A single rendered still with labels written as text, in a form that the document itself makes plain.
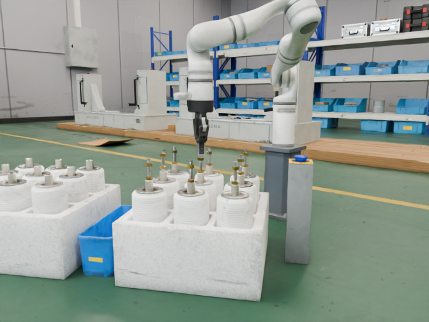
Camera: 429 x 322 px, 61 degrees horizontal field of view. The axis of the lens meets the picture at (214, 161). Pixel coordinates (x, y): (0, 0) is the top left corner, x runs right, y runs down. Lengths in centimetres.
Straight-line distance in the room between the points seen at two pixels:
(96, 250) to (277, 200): 77
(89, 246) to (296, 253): 61
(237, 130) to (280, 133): 200
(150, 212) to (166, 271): 16
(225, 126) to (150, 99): 126
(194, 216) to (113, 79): 772
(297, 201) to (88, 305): 63
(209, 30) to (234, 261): 60
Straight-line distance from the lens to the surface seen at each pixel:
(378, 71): 569
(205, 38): 102
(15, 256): 120
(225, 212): 93
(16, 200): 119
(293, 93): 150
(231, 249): 92
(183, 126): 395
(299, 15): 113
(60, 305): 103
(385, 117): 561
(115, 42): 869
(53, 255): 113
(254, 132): 337
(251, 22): 108
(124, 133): 463
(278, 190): 152
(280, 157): 149
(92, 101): 562
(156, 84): 456
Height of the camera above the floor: 51
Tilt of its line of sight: 10 degrees down
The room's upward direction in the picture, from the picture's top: straight up
